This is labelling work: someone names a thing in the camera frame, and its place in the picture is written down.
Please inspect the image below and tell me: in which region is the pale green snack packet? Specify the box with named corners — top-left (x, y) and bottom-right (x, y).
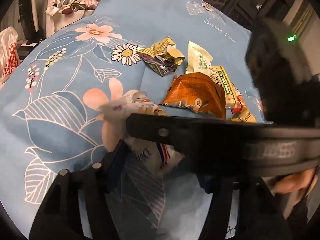
top-left (184, 41), bottom-right (214, 77)

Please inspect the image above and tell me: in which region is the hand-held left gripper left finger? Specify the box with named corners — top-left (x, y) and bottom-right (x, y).
top-left (29, 139), bottom-right (131, 240)

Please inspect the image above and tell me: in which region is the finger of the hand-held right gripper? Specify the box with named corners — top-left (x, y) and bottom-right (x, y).
top-left (126, 113), bottom-right (320, 178)

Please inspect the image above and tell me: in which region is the yellow green cracker packet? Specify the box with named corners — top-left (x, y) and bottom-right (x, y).
top-left (209, 65), bottom-right (242, 108)

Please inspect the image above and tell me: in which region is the dark window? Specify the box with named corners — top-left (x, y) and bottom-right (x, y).
top-left (220, 0), bottom-right (320, 30)

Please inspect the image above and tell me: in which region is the person's right hand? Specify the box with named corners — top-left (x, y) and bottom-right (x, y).
top-left (271, 166), bottom-right (320, 196)

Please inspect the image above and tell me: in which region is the clear white snack packet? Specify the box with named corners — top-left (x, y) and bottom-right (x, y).
top-left (99, 89), bottom-right (186, 179)

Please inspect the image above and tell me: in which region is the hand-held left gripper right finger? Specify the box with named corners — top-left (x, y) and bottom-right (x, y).
top-left (197, 175), bottom-right (293, 240)

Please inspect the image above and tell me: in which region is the small yellow snack packet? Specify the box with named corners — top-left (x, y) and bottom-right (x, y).
top-left (229, 109), bottom-right (257, 124)

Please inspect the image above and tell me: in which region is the red and white plastic bag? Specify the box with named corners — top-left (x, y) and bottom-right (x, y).
top-left (0, 26), bottom-right (21, 85)

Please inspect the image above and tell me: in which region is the small red snack packet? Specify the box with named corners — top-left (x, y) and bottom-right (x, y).
top-left (229, 95), bottom-right (249, 116)

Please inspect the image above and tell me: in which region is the blue floral bed sheet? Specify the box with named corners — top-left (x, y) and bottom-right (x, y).
top-left (0, 0), bottom-right (275, 240)

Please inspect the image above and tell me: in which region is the gold and purple snack packet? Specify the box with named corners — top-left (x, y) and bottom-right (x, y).
top-left (136, 36), bottom-right (186, 78)

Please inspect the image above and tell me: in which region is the orange snack packet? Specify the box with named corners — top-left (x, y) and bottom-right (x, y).
top-left (159, 71), bottom-right (227, 120)

